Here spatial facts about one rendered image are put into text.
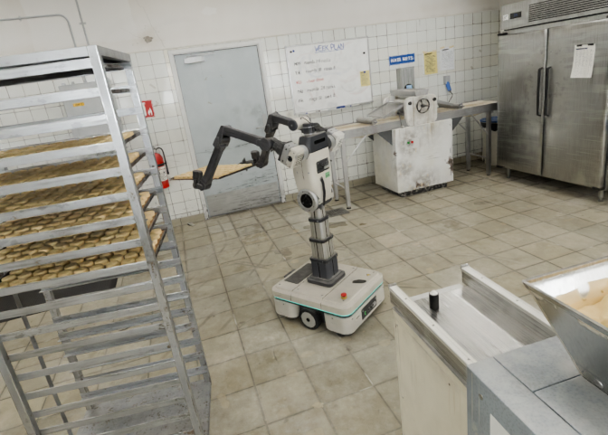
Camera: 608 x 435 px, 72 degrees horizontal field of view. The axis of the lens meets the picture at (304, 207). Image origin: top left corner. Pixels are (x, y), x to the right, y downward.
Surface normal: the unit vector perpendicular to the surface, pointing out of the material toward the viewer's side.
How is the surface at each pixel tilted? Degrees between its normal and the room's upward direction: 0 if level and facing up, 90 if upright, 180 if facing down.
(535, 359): 0
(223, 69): 90
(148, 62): 90
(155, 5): 90
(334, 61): 90
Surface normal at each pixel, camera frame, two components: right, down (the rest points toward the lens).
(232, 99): 0.30, 0.26
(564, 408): -0.14, -0.94
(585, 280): 0.18, -0.15
